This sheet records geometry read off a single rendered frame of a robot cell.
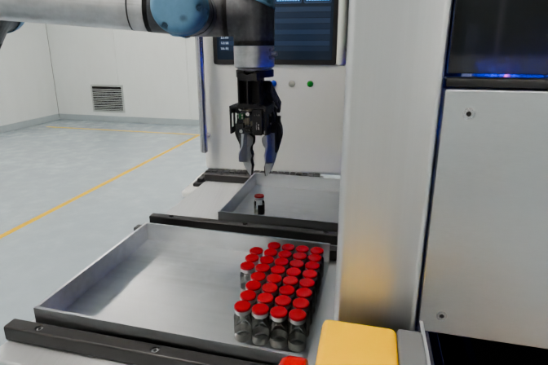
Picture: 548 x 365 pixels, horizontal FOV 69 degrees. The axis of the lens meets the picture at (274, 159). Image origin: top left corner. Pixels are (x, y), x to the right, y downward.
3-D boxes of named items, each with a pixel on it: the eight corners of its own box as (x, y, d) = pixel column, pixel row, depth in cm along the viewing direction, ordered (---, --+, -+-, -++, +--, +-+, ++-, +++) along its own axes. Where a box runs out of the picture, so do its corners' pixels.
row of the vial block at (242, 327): (282, 268, 65) (282, 242, 64) (249, 345, 49) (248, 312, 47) (269, 266, 66) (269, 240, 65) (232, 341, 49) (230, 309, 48)
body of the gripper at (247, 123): (228, 137, 75) (226, 71, 72) (242, 128, 83) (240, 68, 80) (268, 138, 73) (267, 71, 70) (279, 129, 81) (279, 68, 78)
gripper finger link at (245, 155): (230, 179, 79) (233, 134, 76) (240, 170, 85) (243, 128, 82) (245, 182, 79) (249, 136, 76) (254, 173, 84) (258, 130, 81)
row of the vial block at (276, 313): (310, 271, 64) (310, 245, 63) (285, 351, 47) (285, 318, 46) (296, 270, 65) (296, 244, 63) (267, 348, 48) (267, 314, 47)
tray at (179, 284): (329, 261, 67) (329, 243, 66) (301, 384, 43) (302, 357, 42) (147, 239, 75) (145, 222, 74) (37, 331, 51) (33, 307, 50)
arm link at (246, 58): (240, 46, 79) (281, 45, 77) (241, 69, 80) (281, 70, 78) (227, 46, 72) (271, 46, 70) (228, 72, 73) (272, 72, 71)
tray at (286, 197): (390, 195, 97) (391, 182, 96) (395, 246, 73) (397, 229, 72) (254, 185, 105) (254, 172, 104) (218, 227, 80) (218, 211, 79)
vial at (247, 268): (257, 289, 59) (257, 261, 58) (253, 298, 57) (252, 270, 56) (243, 287, 60) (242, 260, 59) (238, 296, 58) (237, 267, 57)
